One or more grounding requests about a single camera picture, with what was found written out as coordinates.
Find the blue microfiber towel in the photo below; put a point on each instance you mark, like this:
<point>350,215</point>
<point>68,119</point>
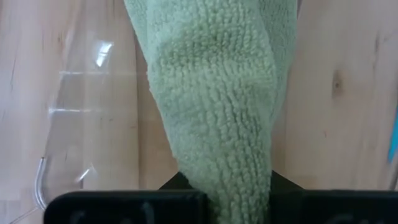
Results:
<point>394,137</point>

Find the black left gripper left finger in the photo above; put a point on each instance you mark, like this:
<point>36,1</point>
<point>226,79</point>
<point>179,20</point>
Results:
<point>124,208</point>

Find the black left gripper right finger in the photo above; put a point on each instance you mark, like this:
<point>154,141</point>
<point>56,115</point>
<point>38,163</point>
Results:
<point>326,208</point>

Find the clear plastic bin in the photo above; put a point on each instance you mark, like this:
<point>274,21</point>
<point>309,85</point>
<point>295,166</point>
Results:
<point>81,124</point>

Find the green microfiber towel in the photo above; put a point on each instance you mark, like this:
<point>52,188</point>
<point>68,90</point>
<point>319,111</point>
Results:
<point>217,109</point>

